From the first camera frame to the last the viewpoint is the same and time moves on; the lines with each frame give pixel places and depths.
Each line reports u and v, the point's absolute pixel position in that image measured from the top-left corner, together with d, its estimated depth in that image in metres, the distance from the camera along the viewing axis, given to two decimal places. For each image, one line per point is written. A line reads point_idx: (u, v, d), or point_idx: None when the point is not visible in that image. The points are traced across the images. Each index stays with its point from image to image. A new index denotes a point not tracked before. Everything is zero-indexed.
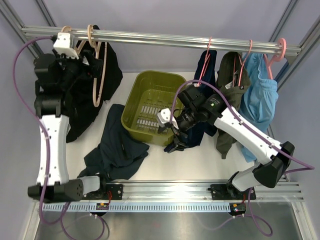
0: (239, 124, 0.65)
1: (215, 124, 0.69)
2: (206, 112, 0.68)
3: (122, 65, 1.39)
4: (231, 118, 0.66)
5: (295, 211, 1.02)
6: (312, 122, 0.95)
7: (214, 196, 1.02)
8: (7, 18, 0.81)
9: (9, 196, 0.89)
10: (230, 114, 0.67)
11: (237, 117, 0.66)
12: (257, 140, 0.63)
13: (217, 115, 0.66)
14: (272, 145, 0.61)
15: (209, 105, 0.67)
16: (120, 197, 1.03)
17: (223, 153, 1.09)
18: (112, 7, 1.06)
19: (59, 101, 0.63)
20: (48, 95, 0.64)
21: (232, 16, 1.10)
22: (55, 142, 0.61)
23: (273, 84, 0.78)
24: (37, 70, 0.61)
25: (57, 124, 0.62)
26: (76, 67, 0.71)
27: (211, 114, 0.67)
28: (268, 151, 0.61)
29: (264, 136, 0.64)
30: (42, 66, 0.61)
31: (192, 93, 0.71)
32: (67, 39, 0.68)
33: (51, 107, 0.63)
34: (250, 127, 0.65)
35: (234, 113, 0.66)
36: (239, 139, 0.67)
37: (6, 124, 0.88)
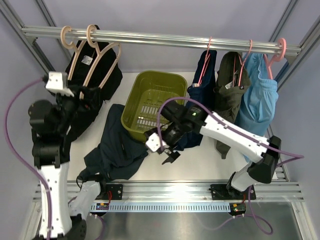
0: (225, 128, 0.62)
1: (200, 132, 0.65)
2: (189, 122, 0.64)
3: (122, 65, 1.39)
4: (215, 124, 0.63)
5: (295, 211, 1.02)
6: (312, 122, 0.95)
7: (214, 196, 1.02)
8: (7, 18, 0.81)
9: (9, 196, 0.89)
10: (213, 120, 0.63)
11: (221, 121, 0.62)
12: (245, 140, 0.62)
13: (201, 123, 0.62)
14: (260, 143, 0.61)
15: (192, 115, 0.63)
16: (120, 197, 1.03)
17: (223, 153, 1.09)
18: (112, 7, 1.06)
19: (59, 148, 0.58)
20: (46, 142, 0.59)
21: (232, 16, 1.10)
22: (55, 193, 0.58)
23: (273, 84, 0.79)
24: (33, 122, 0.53)
25: (57, 176, 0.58)
26: (72, 105, 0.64)
27: (196, 124, 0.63)
28: (257, 149, 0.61)
29: (250, 135, 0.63)
30: (38, 116, 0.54)
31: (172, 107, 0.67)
32: (60, 81, 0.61)
33: (50, 154, 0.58)
34: (235, 129, 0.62)
35: (217, 118, 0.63)
36: (227, 142, 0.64)
37: (6, 124, 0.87)
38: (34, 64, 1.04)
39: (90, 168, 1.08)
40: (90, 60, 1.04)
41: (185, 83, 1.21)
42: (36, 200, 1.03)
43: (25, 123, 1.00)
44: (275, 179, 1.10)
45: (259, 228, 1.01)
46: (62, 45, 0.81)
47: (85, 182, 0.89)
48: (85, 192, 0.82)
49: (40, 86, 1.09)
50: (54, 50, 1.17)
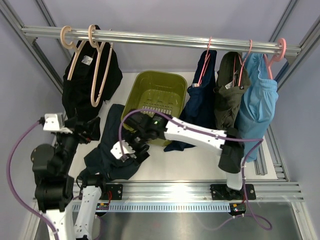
0: (185, 129, 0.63)
1: (165, 138, 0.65)
2: (153, 131, 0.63)
3: (122, 65, 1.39)
4: (175, 127, 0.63)
5: (295, 211, 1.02)
6: (312, 122, 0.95)
7: (214, 196, 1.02)
8: (7, 18, 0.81)
9: (9, 196, 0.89)
10: (173, 124, 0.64)
11: (180, 124, 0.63)
12: (204, 136, 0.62)
13: (163, 130, 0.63)
14: (217, 136, 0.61)
15: (154, 124, 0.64)
16: (120, 197, 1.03)
17: None
18: (112, 7, 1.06)
19: (62, 190, 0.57)
20: (49, 186, 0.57)
21: (232, 16, 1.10)
22: (62, 235, 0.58)
23: (273, 84, 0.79)
24: (36, 168, 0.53)
25: (62, 218, 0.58)
26: (73, 140, 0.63)
27: (160, 132, 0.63)
28: (217, 143, 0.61)
29: (207, 130, 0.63)
30: (40, 163, 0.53)
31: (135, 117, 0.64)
32: (56, 121, 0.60)
33: (54, 197, 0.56)
34: (194, 129, 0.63)
35: (177, 121, 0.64)
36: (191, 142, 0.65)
37: (6, 124, 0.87)
38: (34, 65, 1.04)
39: (90, 168, 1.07)
40: (90, 60, 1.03)
41: (185, 83, 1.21)
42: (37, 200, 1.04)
43: (25, 123, 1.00)
44: (275, 178, 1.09)
45: (259, 225, 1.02)
46: (63, 44, 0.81)
47: (85, 188, 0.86)
48: (87, 205, 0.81)
49: (40, 86, 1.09)
50: (54, 50, 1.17)
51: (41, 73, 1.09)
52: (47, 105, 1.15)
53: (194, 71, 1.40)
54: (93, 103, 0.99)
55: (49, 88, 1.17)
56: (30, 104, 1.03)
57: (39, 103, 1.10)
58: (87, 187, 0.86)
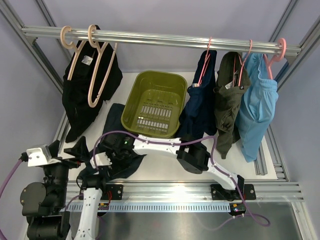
0: (147, 144, 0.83)
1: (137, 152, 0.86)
2: (126, 149, 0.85)
3: (123, 65, 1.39)
4: (141, 143, 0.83)
5: (295, 211, 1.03)
6: (312, 122, 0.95)
7: (214, 196, 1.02)
8: (7, 18, 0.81)
9: (9, 196, 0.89)
10: (140, 141, 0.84)
11: (144, 140, 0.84)
12: (162, 146, 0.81)
13: (131, 147, 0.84)
14: (172, 143, 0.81)
15: (124, 144, 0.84)
16: (120, 197, 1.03)
17: (223, 153, 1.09)
18: (112, 7, 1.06)
19: (56, 229, 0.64)
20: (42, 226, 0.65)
21: (232, 16, 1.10)
22: None
23: (273, 84, 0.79)
24: (28, 211, 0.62)
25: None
26: (61, 170, 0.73)
27: (130, 149, 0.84)
28: (173, 149, 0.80)
29: (166, 140, 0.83)
30: (32, 205, 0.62)
31: (110, 139, 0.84)
32: (41, 155, 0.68)
33: (49, 236, 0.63)
34: (155, 142, 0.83)
35: (142, 138, 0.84)
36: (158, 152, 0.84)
37: (6, 124, 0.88)
38: (35, 65, 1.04)
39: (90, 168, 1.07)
40: (90, 60, 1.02)
41: (185, 83, 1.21)
42: None
43: (26, 123, 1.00)
44: (276, 178, 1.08)
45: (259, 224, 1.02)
46: (63, 45, 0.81)
47: (86, 190, 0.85)
48: (88, 208, 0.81)
49: (40, 86, 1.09)
50: (54, 50, 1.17)
51: (41, 73, 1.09)
52: (47, 105, 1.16)
53: (194, 71, 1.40)
54: (90, 104, 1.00)
55: (49, 88, 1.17)
56: (30, 104, 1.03)
57: (40, 104, 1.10)
58: (87, 189, 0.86)
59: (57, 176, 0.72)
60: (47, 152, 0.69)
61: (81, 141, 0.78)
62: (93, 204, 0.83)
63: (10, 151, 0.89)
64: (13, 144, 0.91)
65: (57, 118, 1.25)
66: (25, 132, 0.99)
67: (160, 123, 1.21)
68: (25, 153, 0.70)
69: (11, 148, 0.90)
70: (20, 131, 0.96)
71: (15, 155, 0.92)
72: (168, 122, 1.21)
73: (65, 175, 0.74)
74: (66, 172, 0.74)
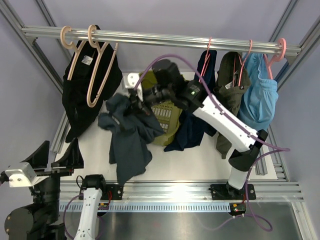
0: (220, 114, 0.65)
1: (193, 112, 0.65)
2: (186, 101, 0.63)
3: (122, 65, 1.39)
4: (213, 108, 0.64)
5: (295, 211, 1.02)
6: (312, 121, 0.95)
7: (214, 196, 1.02)
8: (7, 17, 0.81)
9: (9, 196, 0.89)
10: (210, 103, 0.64)
11: (219, 107, 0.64)
12: (237, 129, 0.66)
13: (199, 104, 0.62)
14: (250, 135, 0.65)
15: (190, 93, 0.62)
16: (120, 197, 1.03)
17: (223, 153, 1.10)
18: (112, 7, 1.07)
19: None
20: None
21: (232, 16, 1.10)
22: None
23: (272, 84, 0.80)
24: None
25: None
26: (51, 183, 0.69)
27: (191, 103, 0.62)
28: (246, 141, 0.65)
29: (242, 124, 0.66)
30: (20, 234, 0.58)
31: (173, 73, 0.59)
32: (24, 179, 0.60)
33: None
34: (230, 117, 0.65)
35: (215, 102, 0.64)
36: (219, 128, 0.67)
37: (6, 124, 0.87)
38: (34, 65, 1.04)
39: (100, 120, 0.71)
40: (90, 60, 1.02)
41: None
42: None
43: (26, 123, 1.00)
44: (276, 178, 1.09)
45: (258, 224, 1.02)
46: (62, 44, 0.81)
47: (85, 190, 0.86)
48: (88, 208, 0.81)
49: (40, 86, 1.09)
50: (54, 50, 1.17)
51: (41, 73, 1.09)
52: (47, 105, 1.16)
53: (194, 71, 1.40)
54: (89, 104, 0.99)
55: (49, 88, 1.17)
56: (30, 104, 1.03)
57: (40, 103, 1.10)
58: (87, 189, 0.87)
59: (47, 191, 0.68)
60: (29, 172, 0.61)
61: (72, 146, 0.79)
62: (93, 204, 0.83)
63: (10, 151, 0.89)
64: (13, 144, 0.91)
65: (57, 118, 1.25)
66: (25, 132, 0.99)
67: (161, 123, 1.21)
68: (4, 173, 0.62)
69: (11, 148, 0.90)
70: (20, 131, 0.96)
71: (15, 155, 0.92)
72: (168, 122, 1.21)
73: (55, 187, 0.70)
74: (55, 184, 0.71)
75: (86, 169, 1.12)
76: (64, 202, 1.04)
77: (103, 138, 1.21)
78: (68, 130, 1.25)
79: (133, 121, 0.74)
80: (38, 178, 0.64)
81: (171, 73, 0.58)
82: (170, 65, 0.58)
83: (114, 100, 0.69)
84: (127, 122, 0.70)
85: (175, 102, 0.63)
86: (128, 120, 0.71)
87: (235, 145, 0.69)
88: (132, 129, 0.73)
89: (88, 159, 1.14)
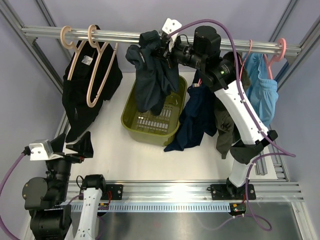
0: (240, 101, 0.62)
1: (214, 91, 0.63)
2: (211, 76, 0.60)
3: (122, 65, 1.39)
4: (235, 93, 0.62)
5: (295, 211, 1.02)
6: (312, 121, 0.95)
7: (214, 196, 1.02)
8: (7, 17, 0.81)
9: (9, 196, 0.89)
10: (235, 87, 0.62)
11: (241, 94, 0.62)
12: (250, 122, 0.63)
13: (223, 84, 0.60)
14: (261, 131, 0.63)
15: (219, 71, 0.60)
16: (120, 197, 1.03)
17: (223, 153, 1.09)
18: (112, 7, 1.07)
19: (59, 222, 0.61)
20: (45, 219, 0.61)
21: (233, 16, 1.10)
22: None
23: (273, 84, 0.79)
24: (30, 205, 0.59)
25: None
26: (64, 165, 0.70)
27: (216, 80, 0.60)
28: (255, 135, 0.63)
29: (257, 119, 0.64)
30: (34, 199, 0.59)
31: (213, 46, 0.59)
32: (43, 151, 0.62)
33: (50, 228, 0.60)
34: (248, 108, 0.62)
35: (240, 89, 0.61)
36: (233, 116, 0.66)
37: (6, 124, 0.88)
38: (35, 65, 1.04)
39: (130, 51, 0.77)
40: (90, 60, 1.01)
41: (185, 82, 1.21)
42: None
43: (26, 123, 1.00)
44: (276, 178, 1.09)
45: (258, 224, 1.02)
46: (62, 44, 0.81)
47: (86, 190, 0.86)
48: (88, 208, 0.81)
49: (40, 86, 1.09)
50: (54, 50, 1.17)
51: (41, 73, 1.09)
52: (47, 105, 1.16)
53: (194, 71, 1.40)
54: (89, 104, 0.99)
55: (49, 88, 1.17)
56: (30, 104, 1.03)
57: (40, 103, 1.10)
58: (87, 189, 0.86)
59: (59, 171, 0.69)
60: (48, 148, 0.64)
61: (86, 136, 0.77)
62: (93, 204, 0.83)
63: (11, 151, 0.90)
64: (13, 144, 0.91)
65: (57, 118, 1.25)
66: (24, 132, 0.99)
67: (161, 123, 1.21)
68: (27, 148, 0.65)
69: (12, 147, 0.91)
70: (21, 131, 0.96)
71: (15, 155, 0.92)
72: (168, 122, 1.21)
73: (67, 170, 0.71)
74: (68, 168, 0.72)
75: (86, 169, 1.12)
76: (64, 202, 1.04)
77: (103, 138, 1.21)
78: (68, 129, 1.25)
79: (155, 62, 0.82)
80: (53, 156, 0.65)
81: (211, 44, 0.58)
82: (214, 37, 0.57)
83: (150, 35, 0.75)
84: (150, 61, 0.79)
85: (202, 74, 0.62)
86: (152, 61, 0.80)
87: (242, 136, 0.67)
88: (152, 71, 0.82)
89: (88, 159, 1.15)
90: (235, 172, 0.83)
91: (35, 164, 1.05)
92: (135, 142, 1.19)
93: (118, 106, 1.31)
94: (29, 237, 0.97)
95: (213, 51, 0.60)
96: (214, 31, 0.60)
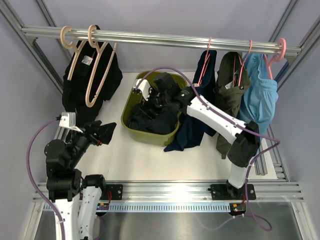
0: (207, 108, 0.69)
1: (187, 112, 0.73)
2: (177, 102, 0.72)
3: (122, 65, 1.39)
4: (199, 105, 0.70)
5: (295, 211, 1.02)
6: (312, 120, 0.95)
7: (214, 196, 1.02)
8: (7, 18, 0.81)
9: (9, 196, 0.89)
10: (198, 101, 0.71)
11: (205, 103, 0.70)
12: (223, 121, 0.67)
13: (187, 104, 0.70)
14: (236, 124, 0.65)
15: (180, 96, 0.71)
16: (120, 197, 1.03)
17: (223, 153, 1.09)
18: (112, 7, 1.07)
19: (71, 182, 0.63)
20: (59, 177, 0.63)
21: (232, 16, 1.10)
22: (68, 224, 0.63)
23: (272, 84, 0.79)
24: (48, 161, 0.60)
25: (69, 207, 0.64)
26: (83, 140, 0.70)
27: (182, 104, 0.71)
28: (233, 130, 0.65)
29: (229, 117, 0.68)
30: (52, 156, 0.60)
31: (167, 82, 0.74)
32: (67, 119, 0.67)
33: (62, 187, 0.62)
34: (216, 111, 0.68)
35: (202, 100, 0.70)
36: (209, 123, 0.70)
37: (6, 124, 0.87)
38: (35, 65, 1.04)
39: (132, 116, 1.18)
40: (90, 60, 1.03)
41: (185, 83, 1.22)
42: (36, 200, 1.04)
43: (26, 123, 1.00)
44: (276, 178, 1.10)
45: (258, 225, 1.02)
46: (62, 44, 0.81)
47: (85, 189, 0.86)
48: (86, 205, 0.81)
49: (40, 86, 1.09)
50: (54, 50, 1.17)
51: (41, 73, 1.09)
52: (47, 105, 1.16)
53: (194, 71, 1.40)
54: (87, 103, 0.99)
55: (49, 88, 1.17)
56: (30, 104, 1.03)
57: (40, 103, 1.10)
58: (87, 187, 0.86)
59: (77, 145, 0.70)
60: (72, 119, 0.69)
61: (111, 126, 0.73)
62: (93, 201, 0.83)
63: (10, 151, 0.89)
64: (13, 144, 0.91)
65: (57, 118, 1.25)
66: (24, 132, 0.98)
67: None
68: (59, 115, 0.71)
69: (12, 147, 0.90)
70: (21, 131, 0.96)
71: (15, 154, 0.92)
72: None
73: (86, 147, 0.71)
74: (88, 145, 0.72)
75: (86, 169, 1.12)
76: None
77: None
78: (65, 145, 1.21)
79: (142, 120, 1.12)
80: (73, 127, 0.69)
81: (163, 82, 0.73)
82: (164, 76, 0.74)
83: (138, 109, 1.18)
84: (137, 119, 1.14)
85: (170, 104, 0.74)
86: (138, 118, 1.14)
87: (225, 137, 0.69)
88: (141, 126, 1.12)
89: (88, 159, 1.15)
90: (233, 174, 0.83)
91: (35, 164, 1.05)
92: (135, 142, 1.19)
93: (118, 106, 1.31)
94: (29, 237, 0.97)
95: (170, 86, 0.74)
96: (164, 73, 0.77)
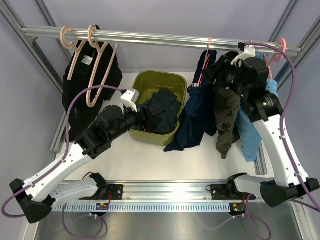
0: (279, 136, 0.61)
1: (254, 120, 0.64)
2: (253, 107, 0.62)
3: (122, 65, 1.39)
4: (276, 127, 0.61)
5: (295, 211, 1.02)
6: (312, 120, 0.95)
7: (214, 196, 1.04)
8: (7, 18, 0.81)
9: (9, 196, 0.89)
10: (276, 122, 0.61)
11: (282, 130, 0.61)
12: (287, 161, 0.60)
13: (263, 117, 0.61)
14: (298, 174, 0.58)
15: (262, 103, 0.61)
16: (120, 197, 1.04)
17: (223, 153, 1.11)
18: (111, 7, 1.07)
19: (95, 145, 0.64)
20: (95, 135, 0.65)
21: (232, 16, 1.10)
22: (62, 167, 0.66)
23: (273, 84, 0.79)
24: (99, 115, 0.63)
25: (76, 158, 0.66)
26: (132, 119, 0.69)
27: (257, 110, 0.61)
28: (290, 177, 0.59)
29: (296, 162, 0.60)
30: (104, 117, 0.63)
31: (261, 78, 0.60)
32: (132, 94, 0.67)
33: (87, 144, 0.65)
34: (289, 146, 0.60)
35: (282, 125, 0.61)
36: (272, 151, 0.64)
37: (6, 124, 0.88)
38: (34, 65, 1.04)
39: None
40: (90, 60, 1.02)
41: (184, 83, 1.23)
42: None
43: (26, 123, 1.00)
44: None
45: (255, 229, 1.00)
46: (63, 44, 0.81)
47: (89, 178, 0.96)
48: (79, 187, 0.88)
49: (40, 86, 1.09)
50: (54, 50, 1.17)
51: (41, 73, 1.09)
52: (47, 105, 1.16)
53: (193, 71, 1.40)
54: (88, 104, 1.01)
55: (49, 88, 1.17)
56: (31, 104, 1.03)
57: (40, 103, 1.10)
58: (92, 179, 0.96)
59: (126, 121, 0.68)
60: (135, 96, 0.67)
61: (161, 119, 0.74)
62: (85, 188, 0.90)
63: (10, 150, 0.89)
64: (13, 144, 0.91)
65: (57, 117, 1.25)
66: (24, 132, 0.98)
67: None
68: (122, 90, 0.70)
69: (12, 147, 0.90)
70: (21, 131, 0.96)
71: (15, 154, 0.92)
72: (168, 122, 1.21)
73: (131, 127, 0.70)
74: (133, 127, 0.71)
75: (86, 169, 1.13)
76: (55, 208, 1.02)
77: None
78: (64, 146, 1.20)
79: None
80: (132, 104, 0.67)
81: (257, 75, 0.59)
82: (262, 69, 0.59)
83: None
84: None
85: (243, 102, 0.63)
86: None
87: (277, 176, 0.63)
88: None
89: None
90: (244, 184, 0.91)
91: (34, 164, 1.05)
92: (135, 142, 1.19)
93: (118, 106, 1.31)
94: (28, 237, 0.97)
95: (259, 82, 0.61)
96: (263, 62, 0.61)
